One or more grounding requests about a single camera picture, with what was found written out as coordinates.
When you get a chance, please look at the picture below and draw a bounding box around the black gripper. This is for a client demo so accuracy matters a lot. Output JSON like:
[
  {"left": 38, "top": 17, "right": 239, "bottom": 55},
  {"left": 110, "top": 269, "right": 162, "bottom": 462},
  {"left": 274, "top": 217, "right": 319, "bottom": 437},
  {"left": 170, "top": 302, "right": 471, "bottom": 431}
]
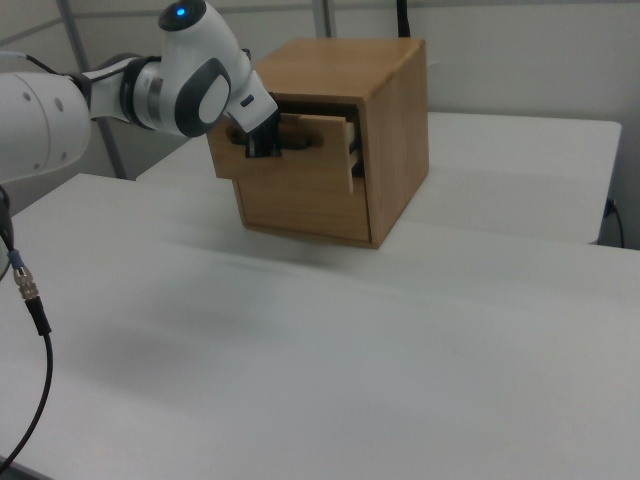
[{"left": 238, "top": 110, "right": 285, "bottom": 161}]

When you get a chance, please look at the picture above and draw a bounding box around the wooden drawer with slot handle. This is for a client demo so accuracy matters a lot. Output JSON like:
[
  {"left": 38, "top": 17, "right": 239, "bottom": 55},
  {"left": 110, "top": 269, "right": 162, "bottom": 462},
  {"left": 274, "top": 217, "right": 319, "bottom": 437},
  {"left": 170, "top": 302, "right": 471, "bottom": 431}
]
[{"left": 205, "top": 111, "right": 363, "bottom": 194}]

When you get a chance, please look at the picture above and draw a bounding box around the wooden drawer cabinet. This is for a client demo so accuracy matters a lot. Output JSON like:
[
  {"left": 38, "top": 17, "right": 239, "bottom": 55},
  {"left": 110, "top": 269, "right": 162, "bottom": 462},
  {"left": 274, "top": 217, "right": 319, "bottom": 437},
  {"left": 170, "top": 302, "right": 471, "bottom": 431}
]
[{"left": 233, "top": 38, "right": 431, "bottom": 250}]

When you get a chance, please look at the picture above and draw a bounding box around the black background pole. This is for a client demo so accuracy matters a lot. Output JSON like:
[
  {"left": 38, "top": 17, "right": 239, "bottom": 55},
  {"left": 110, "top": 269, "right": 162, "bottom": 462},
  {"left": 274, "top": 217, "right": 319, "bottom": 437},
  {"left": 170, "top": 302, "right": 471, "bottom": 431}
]
[{"left": 395, "top": 0, "right": 413, "bottom": 39}]

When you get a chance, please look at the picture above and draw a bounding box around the wooden drawer with small handle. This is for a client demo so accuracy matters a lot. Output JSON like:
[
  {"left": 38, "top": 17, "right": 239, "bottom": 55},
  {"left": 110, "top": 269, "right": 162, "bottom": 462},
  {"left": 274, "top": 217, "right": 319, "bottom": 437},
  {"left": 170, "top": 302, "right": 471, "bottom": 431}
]
[{"left": 232, "top": 177, "right": 373, "bottom": 237}]

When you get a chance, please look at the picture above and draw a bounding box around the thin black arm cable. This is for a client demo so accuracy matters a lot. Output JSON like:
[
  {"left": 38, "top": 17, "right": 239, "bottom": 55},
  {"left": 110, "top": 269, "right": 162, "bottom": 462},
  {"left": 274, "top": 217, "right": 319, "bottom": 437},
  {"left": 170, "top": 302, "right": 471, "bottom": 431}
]
[{"left": 0, "top": 51, "right": 84, "bottom": 84}]

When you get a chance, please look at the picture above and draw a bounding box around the black cable with metal connector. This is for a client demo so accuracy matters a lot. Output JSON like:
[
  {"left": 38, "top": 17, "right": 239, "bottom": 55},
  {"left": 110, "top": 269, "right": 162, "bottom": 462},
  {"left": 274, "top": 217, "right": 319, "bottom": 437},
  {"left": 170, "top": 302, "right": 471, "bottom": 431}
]
[{"left": 0, "top": 183, "right": 55, "bottom": 474}]

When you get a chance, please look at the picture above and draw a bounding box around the black wall power cable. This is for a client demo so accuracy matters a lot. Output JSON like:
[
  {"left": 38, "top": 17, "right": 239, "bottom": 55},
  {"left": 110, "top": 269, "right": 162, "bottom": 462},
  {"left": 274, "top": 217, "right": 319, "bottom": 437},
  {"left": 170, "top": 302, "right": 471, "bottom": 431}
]
[{"left": 603, "top": 198, "right": 627, "bottom": 248}]

